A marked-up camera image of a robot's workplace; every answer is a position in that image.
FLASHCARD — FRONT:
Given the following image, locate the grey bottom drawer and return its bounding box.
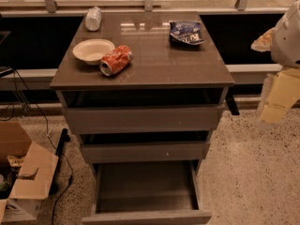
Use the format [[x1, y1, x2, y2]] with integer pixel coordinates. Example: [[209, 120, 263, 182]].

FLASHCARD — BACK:
[[82, 161, 212, 225]]

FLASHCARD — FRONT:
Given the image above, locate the blue chip bag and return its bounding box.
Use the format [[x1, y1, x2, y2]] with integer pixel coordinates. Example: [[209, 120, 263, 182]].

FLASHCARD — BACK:
[[169, 21, 205, 46]]

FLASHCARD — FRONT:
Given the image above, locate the crushed orange soda can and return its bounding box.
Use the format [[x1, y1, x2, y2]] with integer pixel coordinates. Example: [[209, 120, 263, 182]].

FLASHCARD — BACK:
[[99, 45, 133, 76]]

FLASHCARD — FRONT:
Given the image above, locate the grey top drawer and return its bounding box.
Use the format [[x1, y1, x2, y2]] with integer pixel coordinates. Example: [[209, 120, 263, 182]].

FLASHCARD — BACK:
[[60, 88, 225, 136]]

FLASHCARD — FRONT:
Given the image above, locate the open cardboard box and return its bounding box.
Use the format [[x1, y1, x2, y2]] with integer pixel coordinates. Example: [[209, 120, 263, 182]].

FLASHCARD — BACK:
[[0, 122, 58, 223]]

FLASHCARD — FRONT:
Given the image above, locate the grey drawer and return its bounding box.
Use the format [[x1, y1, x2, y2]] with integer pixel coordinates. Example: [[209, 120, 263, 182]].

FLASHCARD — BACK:
[[60, 88, 225, 136], [82, 161, 212, 225], [81, 130, 211, 163]]

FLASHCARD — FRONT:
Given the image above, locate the grey drawer cabinet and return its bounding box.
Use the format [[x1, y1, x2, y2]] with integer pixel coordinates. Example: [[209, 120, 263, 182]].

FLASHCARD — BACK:
[[49, 10, 235, 173]]

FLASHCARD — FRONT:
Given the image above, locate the black cable on floor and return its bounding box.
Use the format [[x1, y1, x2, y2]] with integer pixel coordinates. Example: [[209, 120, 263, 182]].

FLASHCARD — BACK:
[[0, 68, 75, 225]]

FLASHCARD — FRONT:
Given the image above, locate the black bar on floor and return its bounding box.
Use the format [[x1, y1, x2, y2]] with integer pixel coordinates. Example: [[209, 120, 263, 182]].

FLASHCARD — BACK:
[[49, 128, 70, 195]]

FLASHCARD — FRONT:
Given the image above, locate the white bowl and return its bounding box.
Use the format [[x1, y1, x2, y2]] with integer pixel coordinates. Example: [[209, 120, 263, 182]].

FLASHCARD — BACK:
[[72, 38, 114, 66]]

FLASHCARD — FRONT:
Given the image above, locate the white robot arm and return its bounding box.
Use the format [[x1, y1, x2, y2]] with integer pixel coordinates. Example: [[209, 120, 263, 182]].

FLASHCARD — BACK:
[[251, 0, 300, 128]]

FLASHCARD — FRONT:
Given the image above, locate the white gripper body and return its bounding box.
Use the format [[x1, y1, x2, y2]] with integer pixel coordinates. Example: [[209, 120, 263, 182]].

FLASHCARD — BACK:
[[270, 68, 300, 111]]

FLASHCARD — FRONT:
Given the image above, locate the grey middle drawer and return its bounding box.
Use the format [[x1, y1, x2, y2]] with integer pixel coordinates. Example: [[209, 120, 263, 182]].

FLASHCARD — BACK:
[[81, 130, 211, 163]]

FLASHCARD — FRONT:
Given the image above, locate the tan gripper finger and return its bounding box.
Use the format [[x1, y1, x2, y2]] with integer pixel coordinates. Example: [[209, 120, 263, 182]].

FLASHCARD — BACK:
[[255, 74, 287, 129]]

